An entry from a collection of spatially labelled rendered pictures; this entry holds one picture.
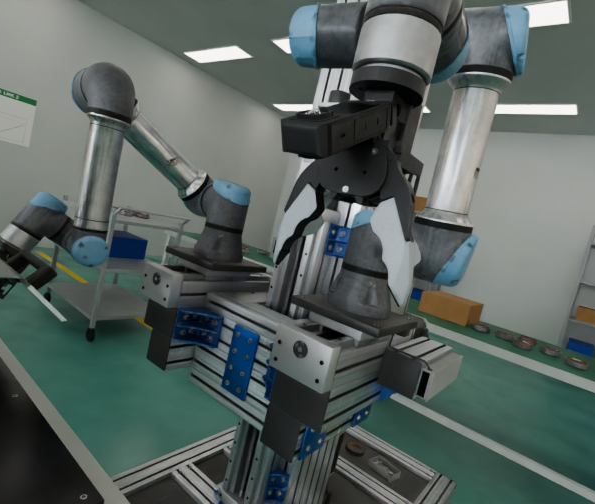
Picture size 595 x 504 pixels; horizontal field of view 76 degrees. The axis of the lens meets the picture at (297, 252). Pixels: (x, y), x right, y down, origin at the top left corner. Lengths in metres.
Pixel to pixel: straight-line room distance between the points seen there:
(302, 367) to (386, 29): 0.58
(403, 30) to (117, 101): 0.76
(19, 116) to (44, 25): 1.17
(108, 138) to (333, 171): 0.73
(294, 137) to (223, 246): 0.86
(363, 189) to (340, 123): 0.08
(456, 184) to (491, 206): 6.08
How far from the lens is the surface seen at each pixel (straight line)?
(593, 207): 6.76
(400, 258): 0.33
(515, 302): 6.73
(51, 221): 1.14
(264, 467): 1.25
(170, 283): 1.05
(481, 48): 0.85
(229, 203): 1.14
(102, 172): 1.02
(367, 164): 0.36
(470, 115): 0.84
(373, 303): 0.85
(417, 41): 0.39
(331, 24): 0.55
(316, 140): 0.29
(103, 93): 1.03
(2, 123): 6.13
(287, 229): 0.39
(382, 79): 0.37
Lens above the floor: 1.21
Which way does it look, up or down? 5 degrees down
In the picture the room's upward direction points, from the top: 13 degrees clockwise
